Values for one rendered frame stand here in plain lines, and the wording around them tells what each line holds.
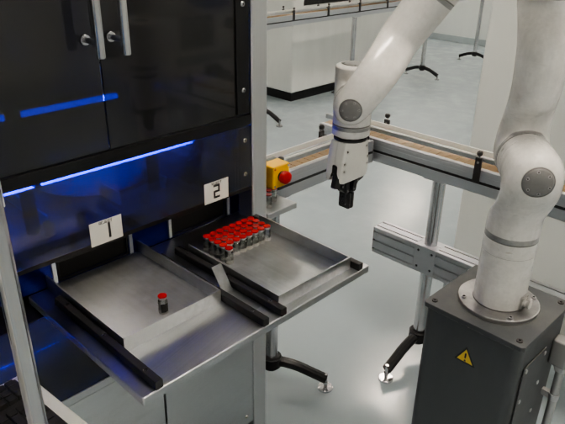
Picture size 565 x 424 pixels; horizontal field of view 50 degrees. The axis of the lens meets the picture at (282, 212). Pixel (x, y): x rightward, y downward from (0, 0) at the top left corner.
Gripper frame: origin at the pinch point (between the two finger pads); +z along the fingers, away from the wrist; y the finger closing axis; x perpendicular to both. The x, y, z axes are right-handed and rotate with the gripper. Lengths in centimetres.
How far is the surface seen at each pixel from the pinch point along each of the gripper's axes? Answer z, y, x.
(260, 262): 22.2, 8.6, -20.1
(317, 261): 22.2, -2.5, -10.0
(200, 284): 20.5, 28.3, -20.3
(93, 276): 22, 43, -44
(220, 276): 18.9, 24.1, -17.8
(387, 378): 109, -67, -23
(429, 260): 60, -85, -22
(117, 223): 8, 38, -39
